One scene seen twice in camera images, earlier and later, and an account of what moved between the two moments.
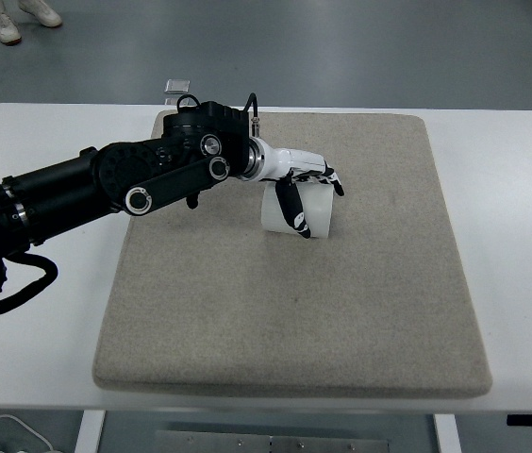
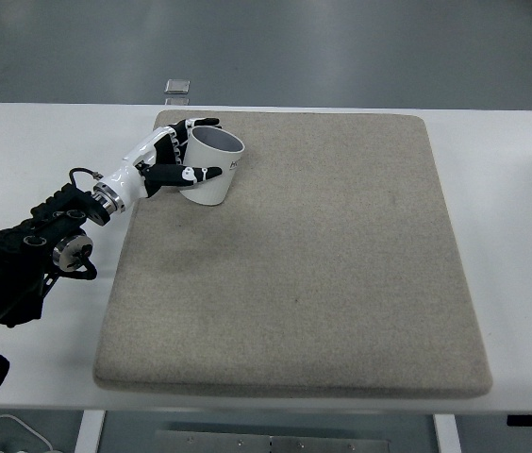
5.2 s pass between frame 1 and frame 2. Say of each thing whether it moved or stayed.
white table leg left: stayed
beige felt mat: stayed
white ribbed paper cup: moved
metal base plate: stayed
